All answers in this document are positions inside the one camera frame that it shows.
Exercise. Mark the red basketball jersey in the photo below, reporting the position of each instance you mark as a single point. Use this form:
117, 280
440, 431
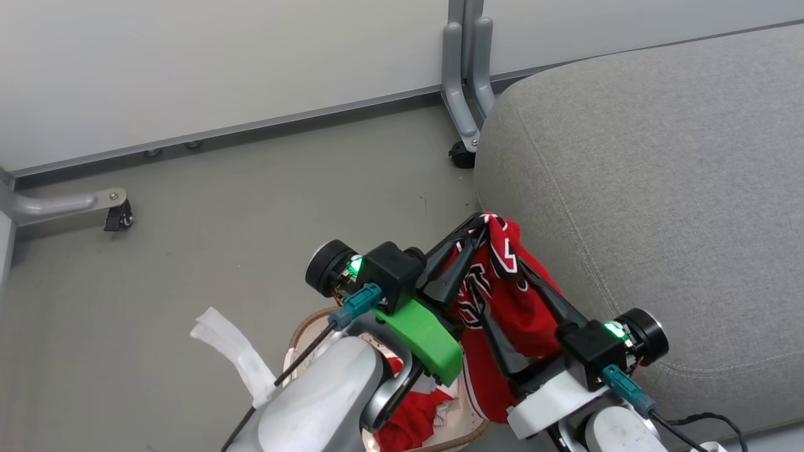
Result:
521, 314

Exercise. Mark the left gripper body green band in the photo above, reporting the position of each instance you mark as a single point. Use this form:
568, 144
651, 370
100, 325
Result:
424, 339

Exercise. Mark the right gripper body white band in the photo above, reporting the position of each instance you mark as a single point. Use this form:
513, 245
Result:
553, 398

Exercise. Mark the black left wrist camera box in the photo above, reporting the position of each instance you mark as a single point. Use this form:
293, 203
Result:
392, 271

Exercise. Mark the small grey panel bolt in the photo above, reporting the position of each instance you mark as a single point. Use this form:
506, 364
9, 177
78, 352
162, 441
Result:
193, 145
152, 152

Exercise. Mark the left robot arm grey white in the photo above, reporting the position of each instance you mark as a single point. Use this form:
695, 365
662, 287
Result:
314, 402

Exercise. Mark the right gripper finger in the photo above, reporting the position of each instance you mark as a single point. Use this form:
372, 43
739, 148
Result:
556, 304
505, 348

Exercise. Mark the black caster wheel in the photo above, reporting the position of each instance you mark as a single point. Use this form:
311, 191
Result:
119, 218
463, 156

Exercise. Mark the white partition panel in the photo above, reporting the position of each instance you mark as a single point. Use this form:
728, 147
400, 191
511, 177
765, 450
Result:
220, 63
628, 25

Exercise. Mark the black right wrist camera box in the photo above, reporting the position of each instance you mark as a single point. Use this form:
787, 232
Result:
590, 351

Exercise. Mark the red and white garment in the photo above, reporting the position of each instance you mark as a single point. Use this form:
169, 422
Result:
408, 420

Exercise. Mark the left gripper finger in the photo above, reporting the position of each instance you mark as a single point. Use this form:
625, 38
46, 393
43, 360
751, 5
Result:
455, 235
453, 276

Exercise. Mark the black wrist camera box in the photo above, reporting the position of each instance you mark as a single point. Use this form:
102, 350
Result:
392, 271
590, 351

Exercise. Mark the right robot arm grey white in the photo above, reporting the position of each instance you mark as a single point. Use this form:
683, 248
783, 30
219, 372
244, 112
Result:
619, 434

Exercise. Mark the cream perforated laundry basket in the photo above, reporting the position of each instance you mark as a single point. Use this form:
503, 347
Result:
466, 415

